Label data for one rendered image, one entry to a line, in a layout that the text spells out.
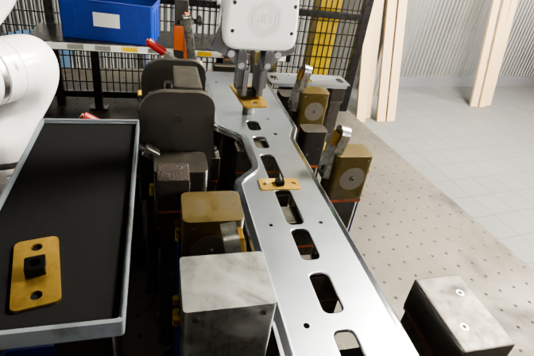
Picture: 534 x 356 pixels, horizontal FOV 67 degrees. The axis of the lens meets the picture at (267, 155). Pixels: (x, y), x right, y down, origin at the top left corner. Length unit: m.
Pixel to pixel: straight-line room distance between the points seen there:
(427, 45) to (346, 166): 4.12
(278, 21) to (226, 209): 0.28
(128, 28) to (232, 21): 0.99
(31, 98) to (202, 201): 0.45
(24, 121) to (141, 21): 0.68
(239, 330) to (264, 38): 0.36
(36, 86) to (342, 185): 0.66
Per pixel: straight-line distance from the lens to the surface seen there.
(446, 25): 5.02
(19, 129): 0.93
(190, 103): 0.71
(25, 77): 0.89
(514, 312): 1.24
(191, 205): 0.62
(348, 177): 0.91
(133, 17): 1.49
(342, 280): 0.66
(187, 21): 1.12
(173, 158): 0.73
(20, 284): 0.42
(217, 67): 1.45
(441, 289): 0.67
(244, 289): 0.47
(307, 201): 0.79
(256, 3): 0.54
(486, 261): 1.35
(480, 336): 0.64
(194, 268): 0.48
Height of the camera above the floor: 1.46
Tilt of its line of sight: 30 degrees down
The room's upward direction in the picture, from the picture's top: 9 degrees clockwise
